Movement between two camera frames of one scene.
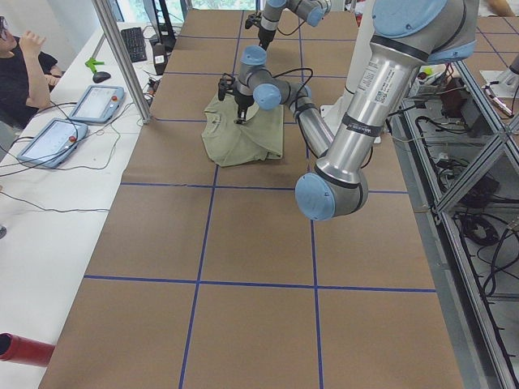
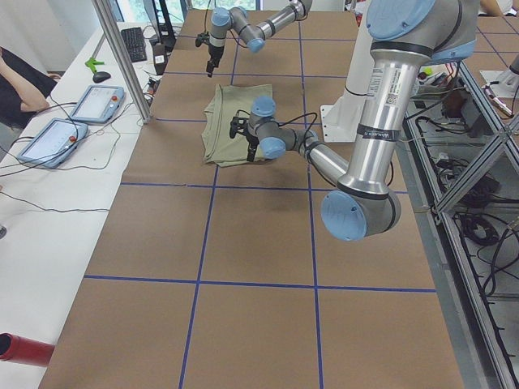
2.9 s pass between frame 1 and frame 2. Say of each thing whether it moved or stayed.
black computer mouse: stayed
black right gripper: moved
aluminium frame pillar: stayed
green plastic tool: stayed
